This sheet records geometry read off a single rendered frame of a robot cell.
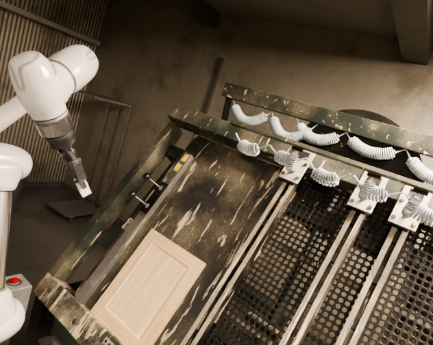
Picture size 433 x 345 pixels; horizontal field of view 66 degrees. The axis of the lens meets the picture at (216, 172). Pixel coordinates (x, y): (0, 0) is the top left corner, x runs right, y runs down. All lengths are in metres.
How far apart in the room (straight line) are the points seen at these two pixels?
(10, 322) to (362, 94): 3.19
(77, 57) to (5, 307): 0.96
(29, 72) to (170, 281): 1.11
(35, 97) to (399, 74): 3.14
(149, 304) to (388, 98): 2.76
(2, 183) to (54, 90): 0.60
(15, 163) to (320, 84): 2.95
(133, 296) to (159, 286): 0.14
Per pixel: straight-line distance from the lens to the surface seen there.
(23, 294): 1.92
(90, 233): 2.01
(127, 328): 1.72
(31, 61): 0.93
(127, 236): 1.85
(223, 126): 1.89
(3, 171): 1.44
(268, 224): 1.55
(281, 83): 3.83
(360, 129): 2.08
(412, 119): 3.49
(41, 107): 0.95
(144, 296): 1.72
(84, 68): 1.04
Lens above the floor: 1.98
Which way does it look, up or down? 10 degrees down
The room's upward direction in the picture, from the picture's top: 18 degrees clockwise
